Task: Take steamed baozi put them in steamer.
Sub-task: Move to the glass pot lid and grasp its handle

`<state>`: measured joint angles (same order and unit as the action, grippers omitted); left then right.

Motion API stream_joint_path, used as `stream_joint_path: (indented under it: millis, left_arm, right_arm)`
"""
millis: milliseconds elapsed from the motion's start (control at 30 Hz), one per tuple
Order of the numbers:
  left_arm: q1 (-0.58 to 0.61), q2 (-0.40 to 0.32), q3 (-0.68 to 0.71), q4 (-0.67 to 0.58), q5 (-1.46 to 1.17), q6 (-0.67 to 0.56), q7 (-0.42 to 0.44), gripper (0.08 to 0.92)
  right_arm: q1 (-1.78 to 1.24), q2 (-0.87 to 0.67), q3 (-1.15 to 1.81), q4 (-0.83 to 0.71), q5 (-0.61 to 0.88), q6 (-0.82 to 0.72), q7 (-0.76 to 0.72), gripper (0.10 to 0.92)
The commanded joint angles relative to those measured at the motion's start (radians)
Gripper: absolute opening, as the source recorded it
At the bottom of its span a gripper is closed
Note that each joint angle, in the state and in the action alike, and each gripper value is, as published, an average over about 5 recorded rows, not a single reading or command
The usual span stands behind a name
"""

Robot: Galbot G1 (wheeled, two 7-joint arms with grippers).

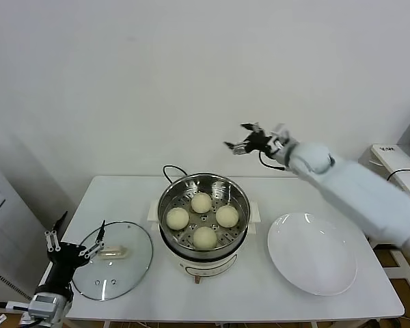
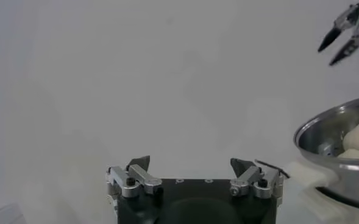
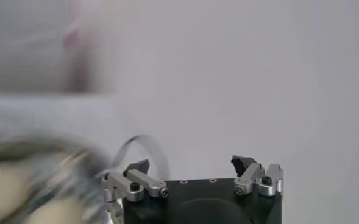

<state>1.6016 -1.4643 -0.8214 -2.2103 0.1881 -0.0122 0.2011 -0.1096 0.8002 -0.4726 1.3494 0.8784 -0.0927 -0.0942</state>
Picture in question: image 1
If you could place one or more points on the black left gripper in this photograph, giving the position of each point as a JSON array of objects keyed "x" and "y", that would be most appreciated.
[{"x": 66, "y": 256}]

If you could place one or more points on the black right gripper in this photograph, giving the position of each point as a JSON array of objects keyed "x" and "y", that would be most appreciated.
[{"x": 258, "y": 140}]

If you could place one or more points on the white steamed baozi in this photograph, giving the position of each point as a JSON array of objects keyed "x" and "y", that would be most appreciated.
[
  {"x": 177, "y": 218},
  {"x": 205, "y": 238},
  {"x": 201, "y": 202},
  {"x": 227, "y": 216}
]

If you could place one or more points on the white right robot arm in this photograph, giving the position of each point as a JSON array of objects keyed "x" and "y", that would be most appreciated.
[{"x": 362, "y": 191}]

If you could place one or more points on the perforated steel steamer basket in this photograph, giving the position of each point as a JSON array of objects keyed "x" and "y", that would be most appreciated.
[{"x": 171, "y": 194}]

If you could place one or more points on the white cabinet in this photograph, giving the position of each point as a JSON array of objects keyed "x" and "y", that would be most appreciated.
[{"x": 7, "y": 239}]

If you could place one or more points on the white round plate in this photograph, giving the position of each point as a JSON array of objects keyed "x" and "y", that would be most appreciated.
[{"x": 311, "y": 253}]

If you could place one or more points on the cream electric cooker pot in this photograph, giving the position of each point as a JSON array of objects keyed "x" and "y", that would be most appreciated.
[{"x": 208, "y": 266}]

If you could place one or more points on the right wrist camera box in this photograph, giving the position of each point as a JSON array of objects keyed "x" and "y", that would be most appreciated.
[{"x": 280, "y": 135}]

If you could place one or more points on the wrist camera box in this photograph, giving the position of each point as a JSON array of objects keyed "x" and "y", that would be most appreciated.
[
  {"x": 280, "y": 135},
  {"x": 44, "y": 304}
]

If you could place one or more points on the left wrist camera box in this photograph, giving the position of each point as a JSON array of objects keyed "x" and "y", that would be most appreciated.
[{"x": 44, "y": 304}]

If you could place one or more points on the white desk floor frame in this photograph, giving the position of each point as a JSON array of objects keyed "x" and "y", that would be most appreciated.
[{"x": 401, "y": 270}]

